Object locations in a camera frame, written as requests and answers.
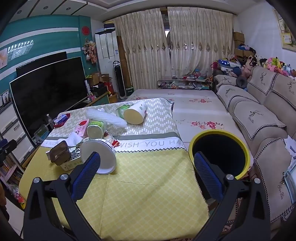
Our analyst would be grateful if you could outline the green printed paper cup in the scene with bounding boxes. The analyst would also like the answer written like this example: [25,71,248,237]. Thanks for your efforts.
[116,103,134,117]
[87,120,107,139]

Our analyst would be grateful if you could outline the green floral tea box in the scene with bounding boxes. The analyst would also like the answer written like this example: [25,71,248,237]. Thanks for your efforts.
[60,148,85,172]

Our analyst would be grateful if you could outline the shelf of books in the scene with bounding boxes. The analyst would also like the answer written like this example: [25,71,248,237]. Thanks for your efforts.
[0,153,26,209]

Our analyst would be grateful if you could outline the blue white small box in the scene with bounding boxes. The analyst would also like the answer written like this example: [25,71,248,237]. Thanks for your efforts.
[54,114,70,124]

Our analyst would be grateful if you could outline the white green box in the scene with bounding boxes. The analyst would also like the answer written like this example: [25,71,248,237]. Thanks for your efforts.
[120,86,134,100]

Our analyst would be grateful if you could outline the glass coffee table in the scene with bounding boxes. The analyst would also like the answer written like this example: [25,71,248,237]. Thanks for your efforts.
[157,77,214,90]

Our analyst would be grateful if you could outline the yellow green patterned tablecloth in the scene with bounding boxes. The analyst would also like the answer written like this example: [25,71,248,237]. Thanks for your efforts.
[18,97,210,235]

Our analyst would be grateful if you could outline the grey neck pillow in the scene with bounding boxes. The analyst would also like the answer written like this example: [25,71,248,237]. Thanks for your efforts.
[236,75,248,88]

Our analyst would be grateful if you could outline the white drawer unit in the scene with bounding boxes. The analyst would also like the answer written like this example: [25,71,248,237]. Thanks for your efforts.
[0,102,35,164]

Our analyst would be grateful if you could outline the open cardboard box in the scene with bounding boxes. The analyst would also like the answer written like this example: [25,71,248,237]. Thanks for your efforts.
[89,73,110,87]

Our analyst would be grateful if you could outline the hanging artificial flowers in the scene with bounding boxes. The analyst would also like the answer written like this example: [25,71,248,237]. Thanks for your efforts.
[82,39,97,64]

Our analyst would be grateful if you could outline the cream curtain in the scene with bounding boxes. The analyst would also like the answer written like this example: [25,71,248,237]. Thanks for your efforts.
[113,8,173,91]
[167,7,234,79]

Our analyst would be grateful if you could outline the white tower fan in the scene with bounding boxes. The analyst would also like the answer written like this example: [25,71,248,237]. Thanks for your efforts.
[112,61,122,100]

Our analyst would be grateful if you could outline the large black television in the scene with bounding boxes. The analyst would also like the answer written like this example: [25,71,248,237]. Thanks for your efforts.
[9,56,89,139]

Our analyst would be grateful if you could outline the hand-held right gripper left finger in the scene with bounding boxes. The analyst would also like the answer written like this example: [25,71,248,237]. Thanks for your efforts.
[23,152,102,241]

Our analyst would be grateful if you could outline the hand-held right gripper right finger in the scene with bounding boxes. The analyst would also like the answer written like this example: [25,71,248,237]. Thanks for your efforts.
[192,151,271,241]

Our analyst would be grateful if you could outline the row of plush toys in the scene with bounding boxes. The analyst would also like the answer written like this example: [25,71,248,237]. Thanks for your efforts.
[213,50,296,80]

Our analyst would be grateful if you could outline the black bin with yellow rim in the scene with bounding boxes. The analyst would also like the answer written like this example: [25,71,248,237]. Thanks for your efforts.
[188,130,251,180]

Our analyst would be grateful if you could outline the teal television cabinet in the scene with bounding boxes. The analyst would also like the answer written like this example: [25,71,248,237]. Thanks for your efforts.
[62,93,110,112]

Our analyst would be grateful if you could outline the large white paper cup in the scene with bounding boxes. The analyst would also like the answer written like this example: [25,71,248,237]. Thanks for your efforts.
[80,138,116,175]

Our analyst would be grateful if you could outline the pile of toys and books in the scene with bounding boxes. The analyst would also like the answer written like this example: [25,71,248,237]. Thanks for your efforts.
[172,69,214,90]

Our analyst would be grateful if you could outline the framed flower painting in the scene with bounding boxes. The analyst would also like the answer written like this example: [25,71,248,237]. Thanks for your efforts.
[274,9,296,50]

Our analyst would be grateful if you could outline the brown leather case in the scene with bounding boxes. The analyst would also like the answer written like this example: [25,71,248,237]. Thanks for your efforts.
[46,140,71,165]

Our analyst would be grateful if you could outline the floral bed sheet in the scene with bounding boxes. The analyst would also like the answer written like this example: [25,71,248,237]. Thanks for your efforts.
[125,89,253,160]

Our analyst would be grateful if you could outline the loose white papers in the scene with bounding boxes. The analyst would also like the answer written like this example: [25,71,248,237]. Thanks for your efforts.
[283,137,296,160]

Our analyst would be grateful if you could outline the red white snack wrapper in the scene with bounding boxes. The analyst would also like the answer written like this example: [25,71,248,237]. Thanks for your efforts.
[105,132,120,149]

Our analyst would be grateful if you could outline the small wall picture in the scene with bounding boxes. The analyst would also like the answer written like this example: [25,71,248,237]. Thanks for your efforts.
[0,48,8,69]

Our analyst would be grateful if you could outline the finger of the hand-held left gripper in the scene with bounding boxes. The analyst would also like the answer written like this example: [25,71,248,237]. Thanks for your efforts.
[0,138,18,160]

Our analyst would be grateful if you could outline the red flat box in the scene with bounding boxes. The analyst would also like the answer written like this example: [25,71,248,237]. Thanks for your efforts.
[54,116,71,127]

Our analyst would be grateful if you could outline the clear green container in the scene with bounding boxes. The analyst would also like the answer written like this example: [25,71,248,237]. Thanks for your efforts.
[34,125,49,142]

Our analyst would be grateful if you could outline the beige sofa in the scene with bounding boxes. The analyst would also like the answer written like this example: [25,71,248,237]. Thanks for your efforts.
[213,66,296,230]

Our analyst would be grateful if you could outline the stack of cardboard boxes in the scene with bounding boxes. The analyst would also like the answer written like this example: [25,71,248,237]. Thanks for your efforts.
[232,31,255,58]

